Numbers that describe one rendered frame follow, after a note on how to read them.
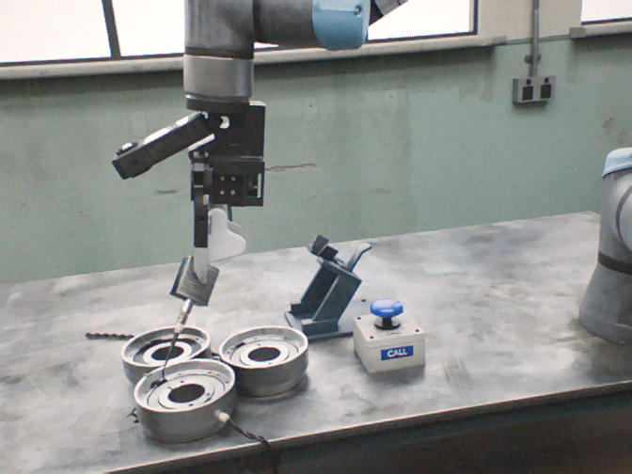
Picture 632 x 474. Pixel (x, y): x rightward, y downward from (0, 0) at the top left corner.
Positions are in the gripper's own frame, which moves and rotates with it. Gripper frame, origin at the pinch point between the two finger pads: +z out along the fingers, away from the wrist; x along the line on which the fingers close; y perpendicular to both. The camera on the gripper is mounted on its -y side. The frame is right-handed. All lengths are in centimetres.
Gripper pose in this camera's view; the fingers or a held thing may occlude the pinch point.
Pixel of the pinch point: (197, 267)
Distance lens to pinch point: 76.5
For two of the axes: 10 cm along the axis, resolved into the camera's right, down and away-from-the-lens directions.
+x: -1.8, -3.0, 9.4
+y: 9.8, 0.1, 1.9
